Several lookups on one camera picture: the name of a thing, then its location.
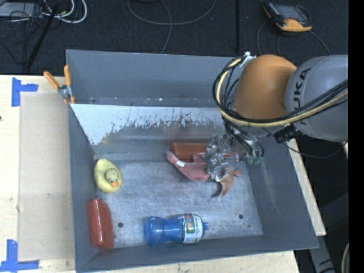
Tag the grey metal bin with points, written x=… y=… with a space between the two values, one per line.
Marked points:
x=159 y=189

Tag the pale cardboard board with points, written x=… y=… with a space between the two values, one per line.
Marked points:
x=42 y=166

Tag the red-brown flat block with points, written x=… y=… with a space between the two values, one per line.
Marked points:
x=99 y=223
x=187 y=149

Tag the pink cloth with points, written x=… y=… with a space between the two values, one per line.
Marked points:
x=193 y=172

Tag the yellow rubber duck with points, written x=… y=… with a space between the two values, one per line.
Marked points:
x=106 y=175

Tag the brown toy animal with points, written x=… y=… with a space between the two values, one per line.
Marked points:
x=229 y=181

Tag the blue plastic bottle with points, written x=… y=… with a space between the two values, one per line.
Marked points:
x=167 y=230

